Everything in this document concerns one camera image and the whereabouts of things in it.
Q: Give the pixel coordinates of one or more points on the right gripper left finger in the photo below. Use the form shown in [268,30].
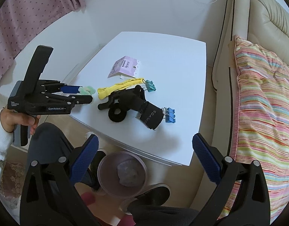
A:
[71,172]

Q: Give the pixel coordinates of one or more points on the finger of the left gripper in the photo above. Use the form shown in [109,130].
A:
[70,89]
[73,100]

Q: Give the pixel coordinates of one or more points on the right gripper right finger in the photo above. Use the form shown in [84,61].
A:
[220,171]

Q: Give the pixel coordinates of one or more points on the green pink scrunchie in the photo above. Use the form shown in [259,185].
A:
[88,90]

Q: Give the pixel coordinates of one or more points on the yellow plastic hair clip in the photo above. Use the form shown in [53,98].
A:
[105,92]

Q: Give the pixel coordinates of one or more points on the white sock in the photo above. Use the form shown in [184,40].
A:
[128,173]

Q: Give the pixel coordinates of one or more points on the white sleeve forearm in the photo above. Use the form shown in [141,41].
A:
[6,139]

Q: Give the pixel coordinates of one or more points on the pink trash bin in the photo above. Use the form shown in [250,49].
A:
[109,181]

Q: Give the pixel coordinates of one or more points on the person left hand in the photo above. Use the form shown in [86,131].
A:
[9,119]

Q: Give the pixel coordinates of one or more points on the dark trouser leg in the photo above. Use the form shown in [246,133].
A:
[47,145]

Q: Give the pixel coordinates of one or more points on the striped colourful quilt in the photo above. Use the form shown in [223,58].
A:
[261,117]

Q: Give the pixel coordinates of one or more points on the black forked holder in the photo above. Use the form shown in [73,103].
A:
[122,97]

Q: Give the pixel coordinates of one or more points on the pink paper package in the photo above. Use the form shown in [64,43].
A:
[126,66]

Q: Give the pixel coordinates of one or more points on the blue binder clip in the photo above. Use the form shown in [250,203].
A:
[169,115]

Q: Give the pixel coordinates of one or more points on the black shoe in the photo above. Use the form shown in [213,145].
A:
[152,195]

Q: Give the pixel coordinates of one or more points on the teal binder clip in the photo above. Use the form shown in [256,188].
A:
[149,85]

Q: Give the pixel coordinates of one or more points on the pink dotted curtain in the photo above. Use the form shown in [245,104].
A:
[22,20]

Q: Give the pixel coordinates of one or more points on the cream leather headboard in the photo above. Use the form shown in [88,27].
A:
[262,22]

